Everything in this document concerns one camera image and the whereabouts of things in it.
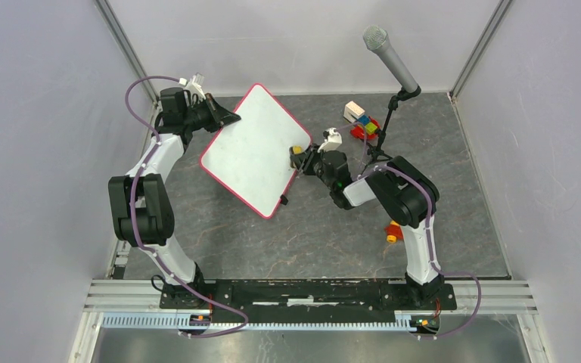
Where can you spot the red yellow toy car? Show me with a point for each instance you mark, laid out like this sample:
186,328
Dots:
393,232

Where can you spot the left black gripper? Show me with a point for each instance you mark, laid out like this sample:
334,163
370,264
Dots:
219,116

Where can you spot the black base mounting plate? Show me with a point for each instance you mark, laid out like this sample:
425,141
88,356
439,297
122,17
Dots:
302,300

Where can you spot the colourful toy block stack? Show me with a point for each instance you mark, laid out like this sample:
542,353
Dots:
366,127

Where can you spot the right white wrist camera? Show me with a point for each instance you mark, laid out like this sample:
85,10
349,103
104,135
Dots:
332,140

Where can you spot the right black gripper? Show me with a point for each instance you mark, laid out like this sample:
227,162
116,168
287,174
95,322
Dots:
302,162

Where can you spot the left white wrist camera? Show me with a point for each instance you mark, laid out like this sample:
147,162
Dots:
193,86

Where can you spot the silver microphone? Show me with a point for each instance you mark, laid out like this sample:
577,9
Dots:
377,41

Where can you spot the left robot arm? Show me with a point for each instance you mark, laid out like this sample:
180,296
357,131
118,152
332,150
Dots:
141,210

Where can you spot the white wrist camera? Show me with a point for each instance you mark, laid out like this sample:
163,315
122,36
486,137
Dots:
193,86
332,140

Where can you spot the pink framed whiteboard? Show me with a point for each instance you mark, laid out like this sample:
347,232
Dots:
251,157

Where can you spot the slotted cable duct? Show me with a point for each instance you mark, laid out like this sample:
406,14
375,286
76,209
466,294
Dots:
186,321

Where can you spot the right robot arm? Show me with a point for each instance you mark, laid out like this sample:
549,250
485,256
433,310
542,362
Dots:
408,197

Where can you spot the black microphone tripod stand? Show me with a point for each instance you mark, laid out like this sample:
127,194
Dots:
376,151

